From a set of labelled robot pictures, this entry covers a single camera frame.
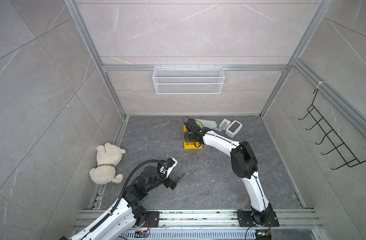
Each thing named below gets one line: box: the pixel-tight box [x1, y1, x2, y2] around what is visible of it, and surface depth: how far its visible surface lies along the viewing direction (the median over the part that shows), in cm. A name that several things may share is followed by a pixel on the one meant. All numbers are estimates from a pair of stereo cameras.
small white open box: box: [218, 118, 232, 131], surface depth 116 cm
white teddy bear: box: [89, 143, 126, 185], surface depth 87 cm
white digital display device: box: [225, 120, 243, 138], surface depth 109 cm
